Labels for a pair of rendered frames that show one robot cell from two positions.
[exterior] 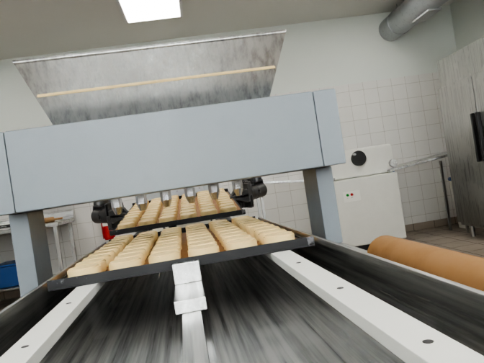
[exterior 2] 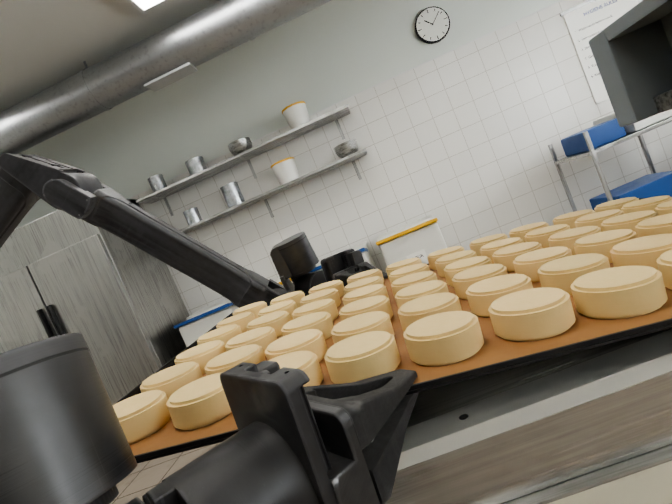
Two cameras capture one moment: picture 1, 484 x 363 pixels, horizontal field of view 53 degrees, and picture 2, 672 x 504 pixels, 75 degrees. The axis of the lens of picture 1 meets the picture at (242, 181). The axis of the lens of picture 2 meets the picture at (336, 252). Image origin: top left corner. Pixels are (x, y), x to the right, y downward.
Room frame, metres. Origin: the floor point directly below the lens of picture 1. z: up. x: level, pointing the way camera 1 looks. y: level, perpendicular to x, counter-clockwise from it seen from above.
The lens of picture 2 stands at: (1.71, 0.68, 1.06)
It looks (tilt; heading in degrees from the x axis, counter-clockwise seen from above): 4 degrees down; 282
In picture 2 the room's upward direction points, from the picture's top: 23 degrees counter-clockwise
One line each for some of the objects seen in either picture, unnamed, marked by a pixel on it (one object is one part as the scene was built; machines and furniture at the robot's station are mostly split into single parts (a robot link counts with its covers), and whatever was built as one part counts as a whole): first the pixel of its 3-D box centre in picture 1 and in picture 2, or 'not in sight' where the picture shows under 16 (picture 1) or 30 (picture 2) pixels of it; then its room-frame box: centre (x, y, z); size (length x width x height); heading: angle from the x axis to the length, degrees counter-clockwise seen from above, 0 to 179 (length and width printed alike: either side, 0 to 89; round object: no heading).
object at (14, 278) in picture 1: (16, 272); not in sight; (5.68, 2.78, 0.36); 0.46 x 0.38 x 0.26; 7
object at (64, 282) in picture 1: (184, 241); not in sight; (1.02, 0.14, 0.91); 0.60 x 0.40 x 0.01; 7
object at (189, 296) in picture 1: (188, 284); not in sight; (0.66, 0.09, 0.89); 0.12 x 0.04 x 0.05; 7
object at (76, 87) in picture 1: (161, 92); not in sight; (1.13, 0.15, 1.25); 0.56 x 0.29 x 0.14; 97
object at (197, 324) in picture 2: not in sight; (228, 343); (3.84, -3.10, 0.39); 0.64 x 0.54 x 0.77; 98
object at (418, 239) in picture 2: not in sight; (420, 266); (1.90, -3.28, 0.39); 0.64 x 0.54 x 0.77; 93
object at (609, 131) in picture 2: not in sight; (591, 138); (0.23, -3.28, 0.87); 0.40 x 0.30 x 0.16; 99
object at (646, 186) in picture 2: not in sight; (637, 195); (0.04, -3.34, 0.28); 0.56 x 0.38 x 0.20; 13
